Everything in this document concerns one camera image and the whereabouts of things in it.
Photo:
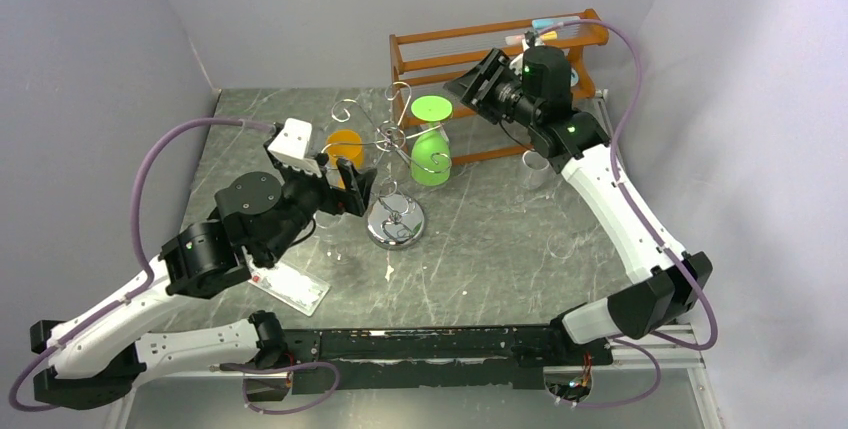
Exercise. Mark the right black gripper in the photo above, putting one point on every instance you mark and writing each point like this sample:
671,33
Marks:
486,86

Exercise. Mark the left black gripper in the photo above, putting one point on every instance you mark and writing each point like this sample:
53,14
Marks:
335,198

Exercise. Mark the clear wine glass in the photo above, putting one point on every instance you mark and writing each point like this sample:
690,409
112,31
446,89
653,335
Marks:
533,170
333,235

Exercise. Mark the green plastic wine glass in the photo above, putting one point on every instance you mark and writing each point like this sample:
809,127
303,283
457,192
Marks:
431,158

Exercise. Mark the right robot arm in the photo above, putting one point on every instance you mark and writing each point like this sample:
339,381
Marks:
665,278

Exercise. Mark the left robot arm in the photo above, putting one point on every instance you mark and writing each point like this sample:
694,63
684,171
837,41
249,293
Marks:
99,357

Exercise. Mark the orange plastic wine glass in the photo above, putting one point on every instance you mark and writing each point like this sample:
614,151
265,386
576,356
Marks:
349,144

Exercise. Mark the chrome wine glass rack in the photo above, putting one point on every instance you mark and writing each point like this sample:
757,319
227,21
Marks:
395,219

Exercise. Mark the orange wooden shelf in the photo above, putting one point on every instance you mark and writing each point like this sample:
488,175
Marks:
427,60

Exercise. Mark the white packaged card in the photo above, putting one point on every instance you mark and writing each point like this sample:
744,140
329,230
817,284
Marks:
299,290

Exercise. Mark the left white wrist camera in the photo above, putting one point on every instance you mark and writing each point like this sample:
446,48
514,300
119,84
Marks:
295,145

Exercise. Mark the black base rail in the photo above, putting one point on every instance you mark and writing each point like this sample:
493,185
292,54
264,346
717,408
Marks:
463,356

